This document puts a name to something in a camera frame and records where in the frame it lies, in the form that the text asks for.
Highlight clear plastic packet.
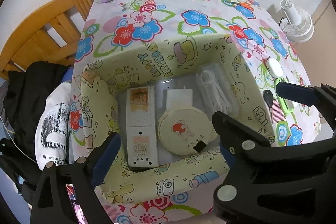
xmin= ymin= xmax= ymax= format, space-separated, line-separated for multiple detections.
xmin=196 ymin=63 xmax=240 ymax=118

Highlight black key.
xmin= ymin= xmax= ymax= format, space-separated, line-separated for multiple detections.
xmin=262 ymin=90 xmax=273 ymax=122

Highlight orange scissors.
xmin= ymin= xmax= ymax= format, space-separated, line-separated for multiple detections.
xmin=234 ymin=1 xmax=254 ymax=11

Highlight white standing fan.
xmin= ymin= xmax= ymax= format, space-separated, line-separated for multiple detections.
xmin=279 ymin=0 xmax=314 ymax=43

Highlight white printed cloth bag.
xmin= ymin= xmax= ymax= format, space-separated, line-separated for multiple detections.
xmin=35 ymin=81 xmax=79 ymax=170

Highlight wooden chair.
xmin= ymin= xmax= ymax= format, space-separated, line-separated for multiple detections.
xmin=0 ymin=0 xmax=94 ymax=80

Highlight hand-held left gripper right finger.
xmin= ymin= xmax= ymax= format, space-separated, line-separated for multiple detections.
xmin=219 ymin=145 xmax=237 ymax=180

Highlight white charger adapter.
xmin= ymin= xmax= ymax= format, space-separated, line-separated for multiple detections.
xmin=165 ymin=84 xmax=193 ymax=111

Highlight dark bag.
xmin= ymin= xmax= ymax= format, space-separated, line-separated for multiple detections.
xmin=0 ymin=137 xmax=45 ymax=203

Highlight white power strip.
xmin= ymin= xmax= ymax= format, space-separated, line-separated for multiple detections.
xmin=126 ymin=86 xmax=159 ymax=168

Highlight yellow cartoon storage box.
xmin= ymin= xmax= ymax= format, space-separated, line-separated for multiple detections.
xmin=79 ymin=34 xmax=276 ymax=205

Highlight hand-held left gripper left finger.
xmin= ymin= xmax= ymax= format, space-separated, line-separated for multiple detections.
xmin=30 ymin=132 xmax=122 ymax=224

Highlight black clothing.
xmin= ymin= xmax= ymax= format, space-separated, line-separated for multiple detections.
xmin=4 ymin=61 xmax=71 ymax=161

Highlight white round case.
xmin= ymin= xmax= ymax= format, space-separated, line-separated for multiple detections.
xmin=266 ymin=57 xmax=283 ymax=77

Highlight cream round compact mirror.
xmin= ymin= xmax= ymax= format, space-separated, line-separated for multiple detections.
xmin=157 ymin=105 xmax=219 ymax=156

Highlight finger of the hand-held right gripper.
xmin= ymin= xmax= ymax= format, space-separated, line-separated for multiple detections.
xmin=276 ymin=81 xmax=336 ymax=132
xmin=211 ymin=111 xmax=273 ymax=161

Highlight green panda speaker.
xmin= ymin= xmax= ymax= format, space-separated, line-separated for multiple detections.
xmin=273 ymin=77 xmax=296 ymax=112

